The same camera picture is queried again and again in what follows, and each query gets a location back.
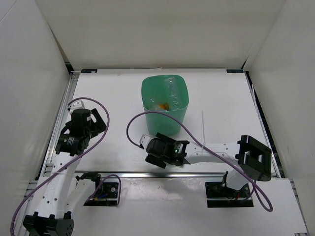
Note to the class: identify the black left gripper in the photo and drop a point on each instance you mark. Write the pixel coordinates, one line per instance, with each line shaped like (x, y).
(99, 126)

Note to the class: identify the aluminium left rail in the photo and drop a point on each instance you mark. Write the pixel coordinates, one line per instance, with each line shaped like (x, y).
(60, 119)

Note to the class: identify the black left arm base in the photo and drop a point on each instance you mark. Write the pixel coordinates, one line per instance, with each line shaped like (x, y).
(107, 192)

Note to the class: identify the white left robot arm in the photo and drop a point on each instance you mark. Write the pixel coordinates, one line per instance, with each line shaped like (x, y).
(53, 216)

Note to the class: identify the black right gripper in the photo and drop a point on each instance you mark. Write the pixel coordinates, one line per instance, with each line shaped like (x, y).
(155, 161)

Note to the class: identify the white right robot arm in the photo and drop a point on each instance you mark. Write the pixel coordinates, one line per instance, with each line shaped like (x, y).
(250, 157)

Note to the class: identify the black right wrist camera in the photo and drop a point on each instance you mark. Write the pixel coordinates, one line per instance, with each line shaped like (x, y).
(158, 148)

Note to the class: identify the orange plastic bottle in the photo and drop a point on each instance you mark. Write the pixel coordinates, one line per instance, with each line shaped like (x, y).
(164, 106)

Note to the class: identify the aluminium rail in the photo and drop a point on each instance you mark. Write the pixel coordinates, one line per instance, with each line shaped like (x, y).
(60, 119)
(155, 175)

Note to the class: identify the green plastic bin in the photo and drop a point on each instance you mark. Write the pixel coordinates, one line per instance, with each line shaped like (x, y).
(152, 87)

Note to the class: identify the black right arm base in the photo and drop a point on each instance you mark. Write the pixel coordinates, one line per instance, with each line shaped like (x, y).
(220, 196)

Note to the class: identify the aluminium front rail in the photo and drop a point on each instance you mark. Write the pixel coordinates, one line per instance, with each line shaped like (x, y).
(155, 175)

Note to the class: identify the clear bottle red label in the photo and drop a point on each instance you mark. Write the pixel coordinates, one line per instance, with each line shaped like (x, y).
(153, 106)

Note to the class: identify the clear unlabelled plastic bottle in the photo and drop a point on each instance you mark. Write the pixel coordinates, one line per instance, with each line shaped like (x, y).
(173, 93)

